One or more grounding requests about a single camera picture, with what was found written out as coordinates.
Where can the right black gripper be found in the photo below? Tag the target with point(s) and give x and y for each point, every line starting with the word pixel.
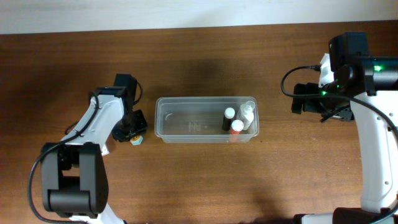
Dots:
pixel 299 98

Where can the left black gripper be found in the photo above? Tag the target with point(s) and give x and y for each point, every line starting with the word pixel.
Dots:
pixel 131 126

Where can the small gold lid jar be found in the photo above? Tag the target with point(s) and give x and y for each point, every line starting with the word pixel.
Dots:
pixel 136 140

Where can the white medicine box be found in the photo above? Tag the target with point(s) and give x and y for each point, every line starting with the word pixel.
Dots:
pixel 104 150

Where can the black bottle white cap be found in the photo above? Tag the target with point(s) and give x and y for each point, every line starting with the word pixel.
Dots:
pixel 228 116

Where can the white spray bottle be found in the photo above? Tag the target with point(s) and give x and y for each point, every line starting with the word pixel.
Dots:
pixel 246 114

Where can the orange tube white cap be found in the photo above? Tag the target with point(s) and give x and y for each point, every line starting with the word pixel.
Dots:
pixel 236 128

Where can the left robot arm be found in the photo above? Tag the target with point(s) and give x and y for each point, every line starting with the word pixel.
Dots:
pixel 74 180

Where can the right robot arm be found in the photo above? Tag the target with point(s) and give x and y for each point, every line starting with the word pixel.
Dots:
pixel 355 86

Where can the clear plastic container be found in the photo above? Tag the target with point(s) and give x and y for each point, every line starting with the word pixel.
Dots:
pixel 200 119

